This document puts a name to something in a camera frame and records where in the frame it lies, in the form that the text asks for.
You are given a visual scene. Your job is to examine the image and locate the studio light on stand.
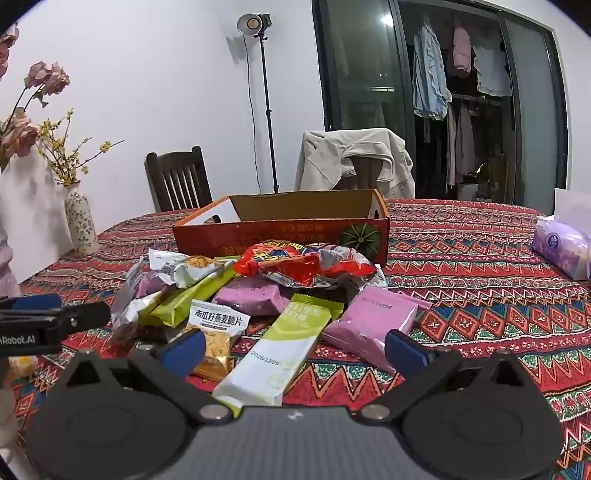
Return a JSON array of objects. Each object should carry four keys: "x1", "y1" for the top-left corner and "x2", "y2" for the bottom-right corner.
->
[{"x1": 237, "y1": 13, "x2": 280, "y2": 193}]

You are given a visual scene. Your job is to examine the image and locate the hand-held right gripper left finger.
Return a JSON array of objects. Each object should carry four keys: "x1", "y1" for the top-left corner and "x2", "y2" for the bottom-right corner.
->
[{"x1": 53, "y1": 329, "x2": 234, "y2": 423}]

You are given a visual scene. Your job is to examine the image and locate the olive green snack packet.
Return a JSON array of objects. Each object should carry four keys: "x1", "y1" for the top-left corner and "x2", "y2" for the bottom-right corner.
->
[{"x1": 139, "y1": 263, "x2": 241, "y2": 328}]

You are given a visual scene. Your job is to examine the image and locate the dark wooden chair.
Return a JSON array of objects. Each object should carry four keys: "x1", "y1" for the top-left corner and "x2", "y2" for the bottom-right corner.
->
[{"x1": 144, "y1": 146, "x2": 214, "y2": 214}]

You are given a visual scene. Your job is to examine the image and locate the white hanging shirt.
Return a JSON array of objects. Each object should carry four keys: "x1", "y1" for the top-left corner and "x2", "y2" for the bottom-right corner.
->
[{"x1": 472, "y1": 41, "x2": 513, "y2": 97}]

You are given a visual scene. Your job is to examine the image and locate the beige jacket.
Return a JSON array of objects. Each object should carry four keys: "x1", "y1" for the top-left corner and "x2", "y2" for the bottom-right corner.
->
[{"x1": 294, "y1": 128, "x2": 415, "y2": 200}]

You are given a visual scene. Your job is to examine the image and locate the floral ceramic vase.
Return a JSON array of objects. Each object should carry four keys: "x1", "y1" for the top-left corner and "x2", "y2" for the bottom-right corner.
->
[{"x1": 64, "y1": 181, "x2": 100, "y2": 257}]

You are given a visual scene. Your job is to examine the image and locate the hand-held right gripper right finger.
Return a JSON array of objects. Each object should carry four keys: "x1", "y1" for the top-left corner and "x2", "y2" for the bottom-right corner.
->
[{"x1": 360, "y1": 329, "x2": 532, "y2": 423}]

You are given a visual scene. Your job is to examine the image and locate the purple tissue pack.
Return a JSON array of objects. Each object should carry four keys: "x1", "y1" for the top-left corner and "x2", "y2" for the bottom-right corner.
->
[{"x1": 531, "y1": 215, "x2": 591, "y2": 281}]

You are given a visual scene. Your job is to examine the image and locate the pink hanging garment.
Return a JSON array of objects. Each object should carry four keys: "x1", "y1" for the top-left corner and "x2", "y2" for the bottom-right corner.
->
[{"x1": 450, "y1": 25, "x2": 474, "y2": 78}]

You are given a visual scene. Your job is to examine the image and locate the pink snack packet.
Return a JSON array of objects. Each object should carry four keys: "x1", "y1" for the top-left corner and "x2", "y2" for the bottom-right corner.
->
[{"x1": 322, "y1": 285, "x2": 432, "y2": 372}]

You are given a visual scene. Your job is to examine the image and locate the brown wooden chair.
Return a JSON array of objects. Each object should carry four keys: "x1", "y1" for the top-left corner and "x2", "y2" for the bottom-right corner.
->
[{"x1": 339, "y1": 157, "x2": 384, "y2": 191}]

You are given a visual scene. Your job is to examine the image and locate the black light cable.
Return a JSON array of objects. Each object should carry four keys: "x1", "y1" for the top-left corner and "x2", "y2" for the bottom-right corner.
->
[{"x1": 243, "y1": 34, "x2": 260, "y2": 191}]

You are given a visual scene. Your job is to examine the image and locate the red cardboard box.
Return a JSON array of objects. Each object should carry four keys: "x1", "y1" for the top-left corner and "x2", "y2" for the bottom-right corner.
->
[{"x1": 172, "y1": 188, "x2": 391, "y2": 268}]

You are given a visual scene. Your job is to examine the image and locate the white green snack bar packet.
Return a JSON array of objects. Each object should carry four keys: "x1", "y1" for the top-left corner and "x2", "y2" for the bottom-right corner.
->
[{"x1": 211, "y1": 294, "x2": 345, "y2": 418}]

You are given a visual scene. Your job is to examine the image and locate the pale hanging clothes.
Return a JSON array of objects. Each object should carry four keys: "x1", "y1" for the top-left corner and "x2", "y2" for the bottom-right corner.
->
[{"x1": 445, "y1": 102, "x2": 478, "y2": 190}]

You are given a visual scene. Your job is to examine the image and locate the red snack bag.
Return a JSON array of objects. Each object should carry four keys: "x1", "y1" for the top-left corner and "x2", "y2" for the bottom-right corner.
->
[{"x1": 232, "y1": 241, "x2": 376, "y2": 290}]

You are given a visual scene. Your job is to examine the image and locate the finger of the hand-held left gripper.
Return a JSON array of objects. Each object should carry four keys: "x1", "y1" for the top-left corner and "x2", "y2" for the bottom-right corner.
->
[
  {"x1": 0, "y1": 302, "x2": 112, "y2": 334},
  {"x1": 0, "y1": 294, "x2": 63, "y2": 311}
]

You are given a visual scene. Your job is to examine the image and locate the pink artificial flowers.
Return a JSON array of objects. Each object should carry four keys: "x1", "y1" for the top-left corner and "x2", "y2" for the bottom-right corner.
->
[{"x1": 0, "y1": 23, "x2": 71, "y2": 171}]

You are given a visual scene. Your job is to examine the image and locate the white yellow crisp packet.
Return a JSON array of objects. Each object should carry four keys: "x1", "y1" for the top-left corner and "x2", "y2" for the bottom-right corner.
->
[{"x1": 185, "y1": 299, "x2": 251, "y2": 381}]

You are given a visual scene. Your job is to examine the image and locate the purple snack packet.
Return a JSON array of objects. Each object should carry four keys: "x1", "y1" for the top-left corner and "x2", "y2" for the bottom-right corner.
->
[{"x1": 212, "y1": 275, "x2": 291, "y2": 316}]

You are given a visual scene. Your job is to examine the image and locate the silver snack packet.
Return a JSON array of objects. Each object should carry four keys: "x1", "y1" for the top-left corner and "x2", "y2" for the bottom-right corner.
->
[{"x1": 110, "y1": 258, "x2": 178, "y2": 340}]

